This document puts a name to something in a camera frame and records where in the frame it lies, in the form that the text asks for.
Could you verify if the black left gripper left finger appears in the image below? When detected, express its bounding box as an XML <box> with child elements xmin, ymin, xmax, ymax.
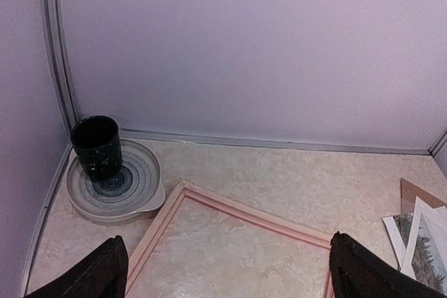
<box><xmin>27</xmin><ymin>235</ymin><xmax>128</xmax><ymax>298</ymax></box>

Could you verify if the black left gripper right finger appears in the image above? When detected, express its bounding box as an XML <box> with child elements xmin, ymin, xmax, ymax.
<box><xmin>330</xmin><ymin>232</ymin><xmax>444</xmax><ymax>298</ymax></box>

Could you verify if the pink wooden picture frame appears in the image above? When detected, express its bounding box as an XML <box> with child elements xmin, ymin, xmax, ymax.
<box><xmin>126</xmin><ymin>181</ymin><xmax>334</xmax><ymax>297</ymax></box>

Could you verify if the landscape photo print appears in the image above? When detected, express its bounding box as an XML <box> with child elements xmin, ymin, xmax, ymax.
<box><xmin>395</xmin><ymin>212</ymin><xmax>446</xmax><ymax>295</ymax></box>

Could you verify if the grey spiral ceramic plate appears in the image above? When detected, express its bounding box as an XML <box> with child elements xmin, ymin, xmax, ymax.
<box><xmin>66</xmin><ymin>140</ymin><xmax>166</xmax><ymax>224</ymax></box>

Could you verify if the brown cardboard backing board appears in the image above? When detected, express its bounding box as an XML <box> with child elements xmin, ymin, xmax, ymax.
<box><xmin>400</xmin><ymin>179</ymin><xmax>446</xmax><ymax>214</ymax></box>

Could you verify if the white mat board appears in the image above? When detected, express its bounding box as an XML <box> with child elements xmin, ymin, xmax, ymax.
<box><xmin>382</xmin><ymin>197</ymin><xmax>446</xmax><ymax>292</ymax></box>

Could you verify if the dark green speckled cup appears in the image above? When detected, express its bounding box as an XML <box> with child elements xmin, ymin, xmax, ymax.
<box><xmin>71</xmin><ymin>115</ymin><xmax>122</xmax><ymax>183</ymax></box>

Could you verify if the right aluminium corner post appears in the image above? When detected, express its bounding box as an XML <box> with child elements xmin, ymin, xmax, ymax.
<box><xmin>428</xmin><ymin>131</ymin><xmax>446</xmax><ymax>157</ymax></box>

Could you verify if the aluminium corner post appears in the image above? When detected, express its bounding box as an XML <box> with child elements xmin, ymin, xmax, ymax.
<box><xmin>428</xmin><ymin>131</ymin><xmax>446</xmax><ymax>157</ymax></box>
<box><xmin>41</xmin><ymin>0</ymin><xmax>80</xmax><ymax>133</ymax></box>

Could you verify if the left aluminium corner post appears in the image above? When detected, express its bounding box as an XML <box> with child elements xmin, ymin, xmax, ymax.
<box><xmin>41</xmin><ymin>0</ymin><xmax>80</xmax><ymax>133</ymax></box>

